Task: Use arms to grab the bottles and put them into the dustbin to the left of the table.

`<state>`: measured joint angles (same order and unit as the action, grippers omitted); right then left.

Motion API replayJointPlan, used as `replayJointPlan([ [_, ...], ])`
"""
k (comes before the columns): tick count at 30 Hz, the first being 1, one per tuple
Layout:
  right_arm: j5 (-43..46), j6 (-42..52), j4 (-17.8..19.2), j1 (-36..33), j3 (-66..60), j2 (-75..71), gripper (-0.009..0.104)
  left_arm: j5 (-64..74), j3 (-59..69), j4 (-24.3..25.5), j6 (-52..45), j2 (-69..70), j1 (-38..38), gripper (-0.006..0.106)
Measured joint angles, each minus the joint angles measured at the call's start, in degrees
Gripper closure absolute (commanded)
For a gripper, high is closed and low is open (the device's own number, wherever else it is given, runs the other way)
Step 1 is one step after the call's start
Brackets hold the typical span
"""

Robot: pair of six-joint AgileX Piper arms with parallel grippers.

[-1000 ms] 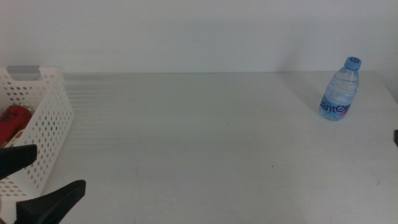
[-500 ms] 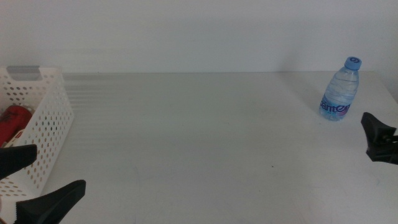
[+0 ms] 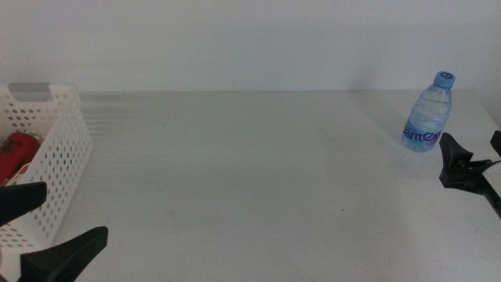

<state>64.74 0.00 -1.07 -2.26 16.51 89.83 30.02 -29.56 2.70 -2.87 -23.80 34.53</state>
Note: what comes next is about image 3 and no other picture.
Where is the clear water bottle blue cap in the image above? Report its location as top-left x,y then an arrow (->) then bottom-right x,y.
401,70 -> 456,154

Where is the red cola can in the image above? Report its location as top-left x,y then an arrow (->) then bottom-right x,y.
0,132 -> 44,186

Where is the white perforated plastic basket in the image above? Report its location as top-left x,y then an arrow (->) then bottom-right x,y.
0,81 -> 94,251

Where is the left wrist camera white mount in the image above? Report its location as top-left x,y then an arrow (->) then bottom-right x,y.
0,248 -> 21,282

